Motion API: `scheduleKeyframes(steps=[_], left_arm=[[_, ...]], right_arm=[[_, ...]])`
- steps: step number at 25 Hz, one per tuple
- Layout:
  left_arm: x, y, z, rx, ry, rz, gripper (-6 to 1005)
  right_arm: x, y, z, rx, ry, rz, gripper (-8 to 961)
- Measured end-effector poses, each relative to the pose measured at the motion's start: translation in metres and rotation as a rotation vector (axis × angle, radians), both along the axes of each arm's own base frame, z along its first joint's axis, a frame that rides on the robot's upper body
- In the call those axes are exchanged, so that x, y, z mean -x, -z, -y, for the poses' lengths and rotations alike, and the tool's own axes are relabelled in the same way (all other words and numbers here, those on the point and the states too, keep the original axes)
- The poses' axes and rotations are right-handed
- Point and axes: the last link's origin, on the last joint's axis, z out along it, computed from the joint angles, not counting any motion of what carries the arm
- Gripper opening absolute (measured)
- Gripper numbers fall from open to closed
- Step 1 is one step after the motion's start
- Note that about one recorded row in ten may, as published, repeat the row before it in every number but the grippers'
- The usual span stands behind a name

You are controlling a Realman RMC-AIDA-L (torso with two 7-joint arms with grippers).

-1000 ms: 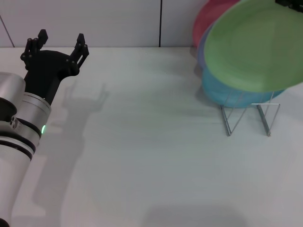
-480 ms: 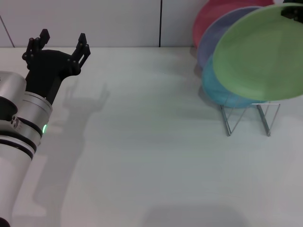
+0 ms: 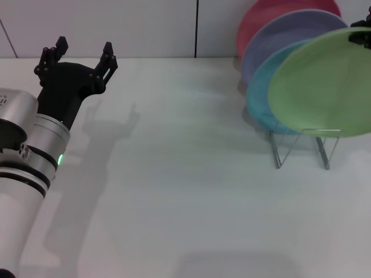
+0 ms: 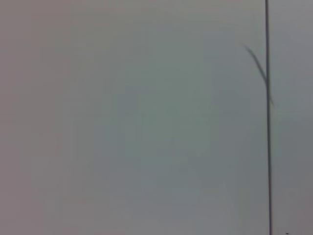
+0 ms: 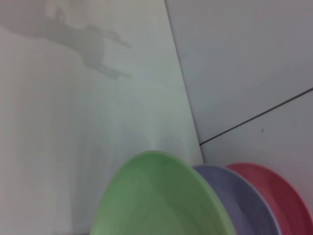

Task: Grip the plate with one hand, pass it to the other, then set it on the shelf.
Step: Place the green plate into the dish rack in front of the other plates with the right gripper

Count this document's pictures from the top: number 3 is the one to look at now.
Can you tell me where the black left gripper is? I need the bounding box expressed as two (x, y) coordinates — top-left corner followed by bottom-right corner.
(34, 35), (119, 130)

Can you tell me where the green plate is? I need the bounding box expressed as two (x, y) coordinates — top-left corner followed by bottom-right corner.
(267, 27), (371, 138)

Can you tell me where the red plate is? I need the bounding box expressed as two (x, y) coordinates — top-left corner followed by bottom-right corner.
(235, 0), (342, 62)

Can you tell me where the purple plate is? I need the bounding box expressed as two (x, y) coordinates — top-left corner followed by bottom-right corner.
(241, 9), (349, 85)

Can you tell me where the blue plate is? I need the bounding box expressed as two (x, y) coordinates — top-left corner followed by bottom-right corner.
(246, 38), (314, 136)

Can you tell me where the silver wire plate rack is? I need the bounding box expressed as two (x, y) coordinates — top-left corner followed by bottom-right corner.
(269, 127), (342, 170)

